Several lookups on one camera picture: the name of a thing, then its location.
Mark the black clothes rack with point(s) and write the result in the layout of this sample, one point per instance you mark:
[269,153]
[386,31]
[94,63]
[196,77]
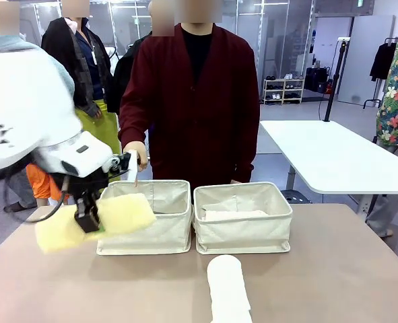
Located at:
[375,99]

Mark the person in orange shorts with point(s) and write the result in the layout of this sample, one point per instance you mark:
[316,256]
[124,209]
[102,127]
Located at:
[42,185]

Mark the person in black jacket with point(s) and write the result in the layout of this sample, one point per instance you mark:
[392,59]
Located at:
[91,74]

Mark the white rolled towel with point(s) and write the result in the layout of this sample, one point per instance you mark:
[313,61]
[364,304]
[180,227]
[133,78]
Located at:
[227,289]

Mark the black hanging garment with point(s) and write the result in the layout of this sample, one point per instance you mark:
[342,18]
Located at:
[382,62]

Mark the black suitcase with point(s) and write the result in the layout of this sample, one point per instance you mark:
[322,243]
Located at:
[316,79]

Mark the person in floral shirt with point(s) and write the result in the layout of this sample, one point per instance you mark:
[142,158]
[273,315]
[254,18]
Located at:
[395,111]

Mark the person's left forearm maroon sleeve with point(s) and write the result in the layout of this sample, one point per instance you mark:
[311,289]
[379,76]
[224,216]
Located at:
[246,151]

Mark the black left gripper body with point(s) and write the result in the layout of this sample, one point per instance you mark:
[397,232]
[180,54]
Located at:
[84,185]

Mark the black tripod stand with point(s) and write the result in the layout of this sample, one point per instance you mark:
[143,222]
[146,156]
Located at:
[335,77]

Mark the wooden shoe rack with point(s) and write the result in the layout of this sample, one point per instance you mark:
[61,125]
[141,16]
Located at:
[283,91]

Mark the person in maroon cardigan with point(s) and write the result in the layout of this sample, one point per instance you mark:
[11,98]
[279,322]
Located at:
[195,111]

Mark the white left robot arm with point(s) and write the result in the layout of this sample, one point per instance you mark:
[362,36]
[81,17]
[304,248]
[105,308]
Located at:
[27,111]

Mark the person's right hand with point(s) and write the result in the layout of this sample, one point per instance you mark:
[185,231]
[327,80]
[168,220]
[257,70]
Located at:
[142,154]

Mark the person's right forearm maroon sleeve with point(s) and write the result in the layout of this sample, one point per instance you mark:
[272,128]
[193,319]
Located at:
[134,121]

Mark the white table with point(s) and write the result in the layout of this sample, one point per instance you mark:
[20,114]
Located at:
[330,158]

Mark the person in dark clothes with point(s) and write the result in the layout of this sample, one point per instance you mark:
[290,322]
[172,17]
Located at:
[124,74]

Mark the cream fabric basket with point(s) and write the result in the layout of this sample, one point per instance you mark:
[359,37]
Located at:
[165,235]
[242,235]

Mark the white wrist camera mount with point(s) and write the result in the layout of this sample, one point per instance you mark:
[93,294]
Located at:
[131,168]

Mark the yellow towel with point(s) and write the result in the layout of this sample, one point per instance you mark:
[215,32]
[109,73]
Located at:
[124,215]

